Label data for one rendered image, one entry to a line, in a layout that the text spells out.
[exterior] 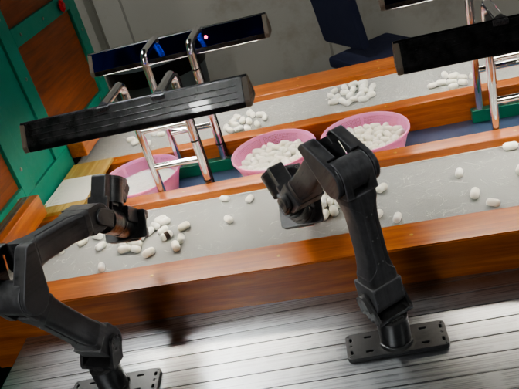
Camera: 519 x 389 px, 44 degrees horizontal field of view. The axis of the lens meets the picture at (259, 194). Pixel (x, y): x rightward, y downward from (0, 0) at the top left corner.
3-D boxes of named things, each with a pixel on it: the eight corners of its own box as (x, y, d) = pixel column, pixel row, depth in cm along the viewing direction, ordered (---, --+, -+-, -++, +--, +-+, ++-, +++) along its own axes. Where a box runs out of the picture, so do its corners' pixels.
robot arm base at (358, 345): (338, 309, 130) (340, 333, 124) (439, 292, 127) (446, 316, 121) (345, 339, 134) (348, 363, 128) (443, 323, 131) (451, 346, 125)
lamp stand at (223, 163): (234, 168, 215) (193, 40, 194) (178, 179, 219) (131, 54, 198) (240, 143, 231) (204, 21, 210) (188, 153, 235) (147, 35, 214)
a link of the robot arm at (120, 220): (105, 206, 145) (89, 201, 139) (128, 204, 144) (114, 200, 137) (103, 236, 144) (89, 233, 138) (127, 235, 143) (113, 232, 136)
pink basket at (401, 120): (419, 171, 183) (415, 142, 178) (326, 188, 188) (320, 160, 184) (409, 131, 206) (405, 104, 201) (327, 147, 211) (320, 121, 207)
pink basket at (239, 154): (334, 177, 193) (328, 149, 188) (251, 208, 189) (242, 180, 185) (305, 146, 216) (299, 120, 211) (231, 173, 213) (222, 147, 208)
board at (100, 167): (83, 210, 196) (81, 207, 196) (39, 218, 199) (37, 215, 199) (113, 160, 224) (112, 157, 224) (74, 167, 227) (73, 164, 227)
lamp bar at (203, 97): (252, 106, 157) (245, 79, 154) (24, 154, 170) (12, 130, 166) (256, 94, 164) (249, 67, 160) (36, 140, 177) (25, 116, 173)
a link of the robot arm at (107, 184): (100, 180, 146) (65, 170, 135) (132, 177, 143) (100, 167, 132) (98, 231, 144) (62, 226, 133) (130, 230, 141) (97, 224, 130)
